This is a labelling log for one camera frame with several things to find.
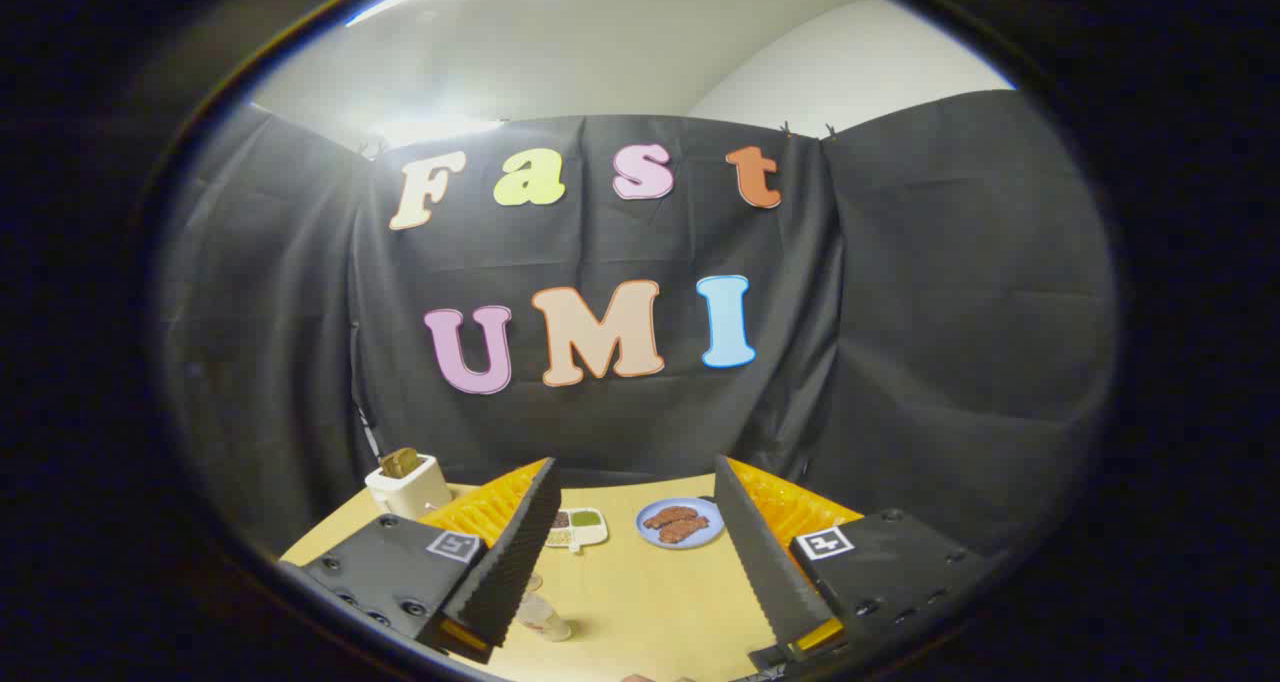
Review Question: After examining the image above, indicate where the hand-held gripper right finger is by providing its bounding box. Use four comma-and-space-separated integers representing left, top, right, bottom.
713, 454, 1004, 675

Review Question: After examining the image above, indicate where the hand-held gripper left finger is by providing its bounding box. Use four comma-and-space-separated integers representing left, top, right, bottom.
283, 456, 563, 665

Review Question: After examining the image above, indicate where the clear juice bottle cherry label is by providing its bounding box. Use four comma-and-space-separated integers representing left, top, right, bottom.
515, 572, 573, 643

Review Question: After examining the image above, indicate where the blue plate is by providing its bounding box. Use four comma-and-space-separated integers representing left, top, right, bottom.
636, 498, 725, 550

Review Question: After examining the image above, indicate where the white divided bean tray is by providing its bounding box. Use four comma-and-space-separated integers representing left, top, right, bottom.
545, 508, 609, 553

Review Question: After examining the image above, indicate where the light wooden table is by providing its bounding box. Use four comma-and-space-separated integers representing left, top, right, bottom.
280, 474, 801, 682

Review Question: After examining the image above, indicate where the white toaster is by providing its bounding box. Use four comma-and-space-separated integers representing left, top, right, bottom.
365, 454, 453, 521

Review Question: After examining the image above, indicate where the black backdrop cloth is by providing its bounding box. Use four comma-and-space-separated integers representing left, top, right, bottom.
155, 90, 1119, 563

